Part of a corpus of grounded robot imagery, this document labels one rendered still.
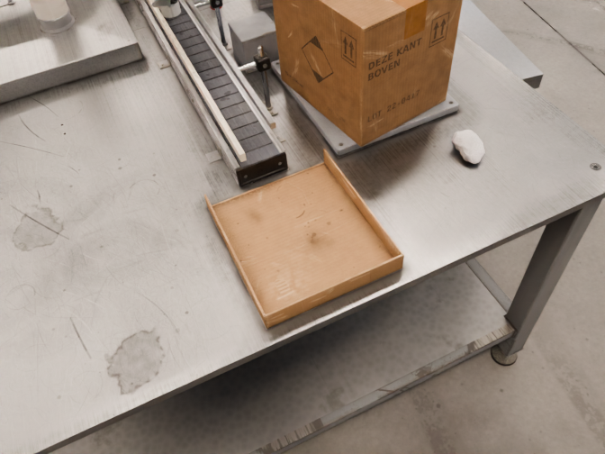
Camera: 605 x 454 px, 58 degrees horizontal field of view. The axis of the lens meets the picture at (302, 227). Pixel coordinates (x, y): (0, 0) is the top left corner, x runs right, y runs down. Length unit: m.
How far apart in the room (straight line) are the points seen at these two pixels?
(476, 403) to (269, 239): 0.99
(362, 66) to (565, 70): 2.03
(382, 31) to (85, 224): 0.67
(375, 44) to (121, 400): 0.72
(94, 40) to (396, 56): 0.82
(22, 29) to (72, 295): 0.88
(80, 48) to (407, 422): 1.36
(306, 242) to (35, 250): 0.52
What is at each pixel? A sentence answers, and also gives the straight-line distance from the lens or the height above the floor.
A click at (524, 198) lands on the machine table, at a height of 0.83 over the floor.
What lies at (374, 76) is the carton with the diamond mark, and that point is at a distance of 1.06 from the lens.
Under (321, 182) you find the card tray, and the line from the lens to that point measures 1.10.
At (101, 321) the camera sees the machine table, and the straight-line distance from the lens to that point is 1.01.
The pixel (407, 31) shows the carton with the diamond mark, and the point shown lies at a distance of 1.06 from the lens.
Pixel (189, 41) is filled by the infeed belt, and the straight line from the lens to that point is 1.47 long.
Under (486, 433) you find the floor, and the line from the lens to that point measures 1.76.
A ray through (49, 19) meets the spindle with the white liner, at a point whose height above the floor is 0.92.
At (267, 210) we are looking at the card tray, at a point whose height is 0.83.
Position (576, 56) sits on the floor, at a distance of 3.08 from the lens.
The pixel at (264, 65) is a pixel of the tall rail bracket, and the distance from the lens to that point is 1.20.
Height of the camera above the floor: 1.63
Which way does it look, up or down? 51 degrees down
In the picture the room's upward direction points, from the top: 6 degrees counter-clockwise
